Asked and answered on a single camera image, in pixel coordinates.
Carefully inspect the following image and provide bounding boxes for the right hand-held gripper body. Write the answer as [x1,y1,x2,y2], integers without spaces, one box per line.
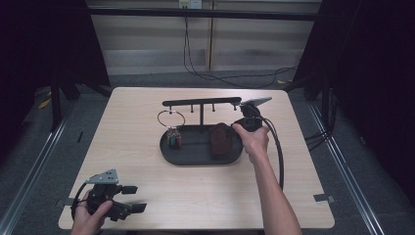
[232,96,273,133]

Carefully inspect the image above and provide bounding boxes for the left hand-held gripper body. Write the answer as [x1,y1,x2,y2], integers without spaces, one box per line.
[84,167,129,223]

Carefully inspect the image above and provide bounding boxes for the brown leather key case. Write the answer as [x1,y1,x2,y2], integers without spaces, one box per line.
[208,121,233,160]

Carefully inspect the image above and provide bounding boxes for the black key rack with tray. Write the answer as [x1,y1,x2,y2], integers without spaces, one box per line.
[159,96,245,166]

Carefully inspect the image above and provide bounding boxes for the metal ring with colourful keys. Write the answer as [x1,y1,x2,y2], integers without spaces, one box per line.
[157,109,187,151]

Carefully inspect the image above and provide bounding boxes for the person's right hand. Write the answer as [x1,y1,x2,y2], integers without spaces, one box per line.
[231,122,271,165]

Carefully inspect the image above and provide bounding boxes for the person's left hand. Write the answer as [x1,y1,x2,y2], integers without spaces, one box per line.
[69,190,115,235]

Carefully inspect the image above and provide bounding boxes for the grey tape piece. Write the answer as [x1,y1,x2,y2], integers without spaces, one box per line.
[54,197,74,209]
[312,193,337,204]

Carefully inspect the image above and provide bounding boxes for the black metal stand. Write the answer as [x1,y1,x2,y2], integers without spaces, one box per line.
[49,72,64,132]

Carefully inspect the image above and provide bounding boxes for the yellow tape piece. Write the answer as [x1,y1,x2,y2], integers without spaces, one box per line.
[37,97,53,111]

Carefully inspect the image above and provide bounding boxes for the black horizontal metal bar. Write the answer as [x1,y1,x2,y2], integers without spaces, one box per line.
[87,7,323,22]

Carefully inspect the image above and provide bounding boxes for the dark curtain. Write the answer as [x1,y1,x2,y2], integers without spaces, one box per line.
[292,0,415,205]
[0,0,112,165]

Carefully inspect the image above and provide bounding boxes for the left hand-held gripper black cable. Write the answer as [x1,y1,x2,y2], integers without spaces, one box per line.
[70,181,90,220]

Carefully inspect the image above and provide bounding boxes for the hand-held gripper black cable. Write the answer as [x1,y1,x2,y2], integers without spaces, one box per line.
[70,181,90,220]
[259,117,286,192]

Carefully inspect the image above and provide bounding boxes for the right hand-held gripper black cable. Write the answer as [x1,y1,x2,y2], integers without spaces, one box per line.
[259,117,286,192]

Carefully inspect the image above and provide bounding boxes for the black wall cable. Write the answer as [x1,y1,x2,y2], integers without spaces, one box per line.
[182,15,299,90]

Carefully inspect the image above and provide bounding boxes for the metal floor rail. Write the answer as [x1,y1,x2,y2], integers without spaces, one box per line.
[307,101,387,235]
[0,107,76,235]

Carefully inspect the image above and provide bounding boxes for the black floor cables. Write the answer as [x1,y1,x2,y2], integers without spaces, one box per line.
[303,128,335,152]

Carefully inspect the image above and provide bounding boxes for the white wall socket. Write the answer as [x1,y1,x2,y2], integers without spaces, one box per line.
[178,0,204,10]

